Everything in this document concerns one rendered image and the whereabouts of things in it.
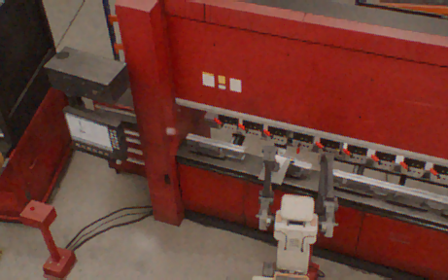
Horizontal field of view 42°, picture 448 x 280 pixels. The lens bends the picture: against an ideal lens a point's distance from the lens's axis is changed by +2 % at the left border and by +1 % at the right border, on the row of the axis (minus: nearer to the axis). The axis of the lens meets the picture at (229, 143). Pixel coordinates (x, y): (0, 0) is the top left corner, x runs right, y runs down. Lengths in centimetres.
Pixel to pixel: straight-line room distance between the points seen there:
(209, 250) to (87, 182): 147
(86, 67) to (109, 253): 196
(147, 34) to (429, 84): 183
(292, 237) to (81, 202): 252
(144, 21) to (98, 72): 45
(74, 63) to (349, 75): 182
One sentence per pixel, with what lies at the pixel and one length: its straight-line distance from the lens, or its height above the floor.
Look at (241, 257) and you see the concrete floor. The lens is 519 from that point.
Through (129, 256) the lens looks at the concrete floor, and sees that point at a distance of 530.
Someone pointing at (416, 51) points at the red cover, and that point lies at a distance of 367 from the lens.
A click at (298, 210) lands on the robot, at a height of 134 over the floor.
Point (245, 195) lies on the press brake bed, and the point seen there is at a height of 58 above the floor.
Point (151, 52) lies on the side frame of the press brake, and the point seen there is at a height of 196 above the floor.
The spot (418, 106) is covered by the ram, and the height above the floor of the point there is 181.
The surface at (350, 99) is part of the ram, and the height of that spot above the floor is 175.
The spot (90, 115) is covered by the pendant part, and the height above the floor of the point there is 160.
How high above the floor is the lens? 433
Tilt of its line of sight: 45 degrees down
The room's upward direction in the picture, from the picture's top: 2 degrees counter-clockwise
